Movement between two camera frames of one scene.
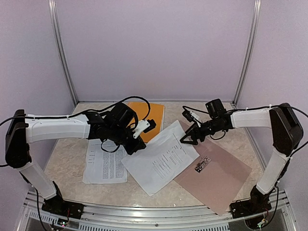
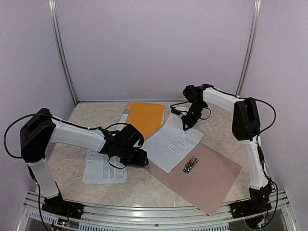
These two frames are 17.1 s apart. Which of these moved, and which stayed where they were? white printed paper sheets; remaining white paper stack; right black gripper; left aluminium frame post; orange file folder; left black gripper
Moved: right black gripper; left black gripper; white printed paper sheets
Stayed: left aluminium frame post; orange file folder; remaining white paper stack
